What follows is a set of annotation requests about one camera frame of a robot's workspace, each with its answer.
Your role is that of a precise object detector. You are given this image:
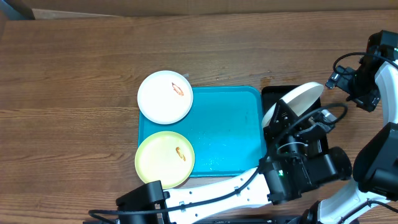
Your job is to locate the yellow plate with sauce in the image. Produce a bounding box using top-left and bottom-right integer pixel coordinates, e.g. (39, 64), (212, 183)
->
(134, 131), (195, 189)

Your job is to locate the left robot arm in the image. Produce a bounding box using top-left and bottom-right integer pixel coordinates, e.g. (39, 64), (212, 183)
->
(116, 100), (352, 223)

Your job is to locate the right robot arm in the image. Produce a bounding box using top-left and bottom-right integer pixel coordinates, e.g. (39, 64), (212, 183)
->
(292, 30), (397, 223)

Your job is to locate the black plastic tray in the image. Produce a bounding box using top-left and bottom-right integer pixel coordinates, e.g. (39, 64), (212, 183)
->
(261, 84), (328, 159)

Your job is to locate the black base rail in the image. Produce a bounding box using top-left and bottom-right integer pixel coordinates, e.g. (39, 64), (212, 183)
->
(83, 216), (299, 224)

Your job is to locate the teal plastic tray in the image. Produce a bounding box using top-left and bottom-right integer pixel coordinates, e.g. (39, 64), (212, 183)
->
(138, 86), (267, 177)

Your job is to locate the white plate upper left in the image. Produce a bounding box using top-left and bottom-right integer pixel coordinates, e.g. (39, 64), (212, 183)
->
(137, 70), (193, 124)

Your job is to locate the white plate with sauce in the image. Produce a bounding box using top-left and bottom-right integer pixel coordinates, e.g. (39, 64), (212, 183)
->
(261, 82), (324, 116)

